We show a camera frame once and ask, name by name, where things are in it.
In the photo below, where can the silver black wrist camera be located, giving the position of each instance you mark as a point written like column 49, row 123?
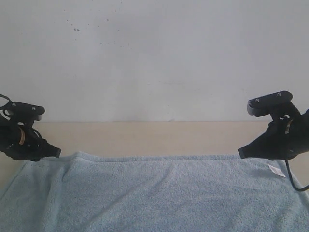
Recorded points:
column 19, row 112

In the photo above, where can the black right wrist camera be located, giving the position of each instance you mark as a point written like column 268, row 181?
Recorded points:
column 278, row 105

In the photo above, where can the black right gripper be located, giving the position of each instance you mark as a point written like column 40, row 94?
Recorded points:
column 284, row 139

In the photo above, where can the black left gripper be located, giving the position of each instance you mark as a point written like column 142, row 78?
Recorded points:
column 24, row 143

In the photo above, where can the light blue fluffy towel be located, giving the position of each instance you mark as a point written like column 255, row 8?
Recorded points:
column 85, row 193

